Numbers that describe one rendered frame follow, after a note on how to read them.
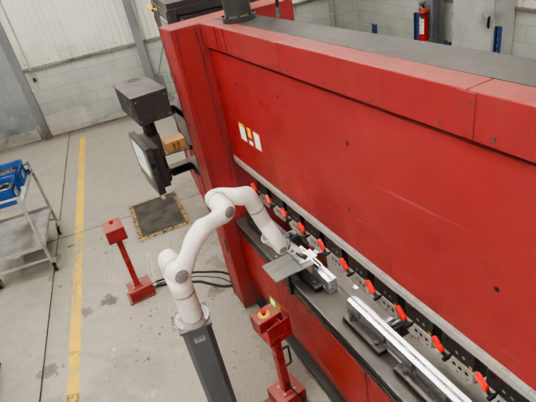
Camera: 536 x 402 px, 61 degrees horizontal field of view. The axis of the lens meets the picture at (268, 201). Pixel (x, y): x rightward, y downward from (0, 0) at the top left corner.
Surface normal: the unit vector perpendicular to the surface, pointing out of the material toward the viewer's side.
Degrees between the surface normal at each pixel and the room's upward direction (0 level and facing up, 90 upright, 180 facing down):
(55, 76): 90
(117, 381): 0
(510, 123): 90
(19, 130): 90
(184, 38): 90
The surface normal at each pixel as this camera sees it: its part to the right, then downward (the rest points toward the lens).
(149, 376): -0.17, -0.84
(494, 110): -0.87, 0.37
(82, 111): 0.33, 0.44
